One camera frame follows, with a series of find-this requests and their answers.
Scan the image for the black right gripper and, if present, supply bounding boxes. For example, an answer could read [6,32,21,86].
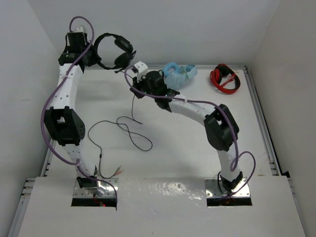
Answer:
[131,72,158,99]

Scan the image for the black headset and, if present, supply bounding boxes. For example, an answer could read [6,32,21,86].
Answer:
[93,33,137,74]

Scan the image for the thin black headset cable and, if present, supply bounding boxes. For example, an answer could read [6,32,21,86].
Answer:
[88,95,153,179]

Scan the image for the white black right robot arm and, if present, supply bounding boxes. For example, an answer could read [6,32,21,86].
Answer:
[130,68,243,193]

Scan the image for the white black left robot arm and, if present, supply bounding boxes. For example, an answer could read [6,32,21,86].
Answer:
[43,30,98,190]

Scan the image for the light blue headphones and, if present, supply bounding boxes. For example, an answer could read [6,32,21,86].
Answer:
[162,62,198,90]

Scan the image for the red black headphones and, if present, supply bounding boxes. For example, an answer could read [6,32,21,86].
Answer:
[209,64,241,95]

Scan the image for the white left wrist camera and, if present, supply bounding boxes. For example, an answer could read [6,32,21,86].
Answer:
[73,26,85,33]

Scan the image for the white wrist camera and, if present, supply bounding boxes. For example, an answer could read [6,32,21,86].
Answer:
[73,26,85,33]
[134,61,148,81]

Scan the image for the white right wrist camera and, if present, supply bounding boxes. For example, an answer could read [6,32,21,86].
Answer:
[134,61,148,81]

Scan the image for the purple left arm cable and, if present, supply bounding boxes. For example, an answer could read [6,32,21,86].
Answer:
[40,16,119,205]

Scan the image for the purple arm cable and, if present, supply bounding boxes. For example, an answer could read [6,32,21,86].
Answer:
[124,66,256,198]
[40,16,119,205]

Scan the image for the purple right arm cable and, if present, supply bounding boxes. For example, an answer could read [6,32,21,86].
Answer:
[124,66,256,198]

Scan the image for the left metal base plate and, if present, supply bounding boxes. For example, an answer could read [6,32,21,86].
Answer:
[73,178,119,198]

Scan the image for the metal base plate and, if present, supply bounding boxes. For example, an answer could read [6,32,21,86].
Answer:
[73,178,119,198]
[204,178,251,199]

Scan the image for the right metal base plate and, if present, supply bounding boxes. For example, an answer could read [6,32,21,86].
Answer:
[204,178,251,199]

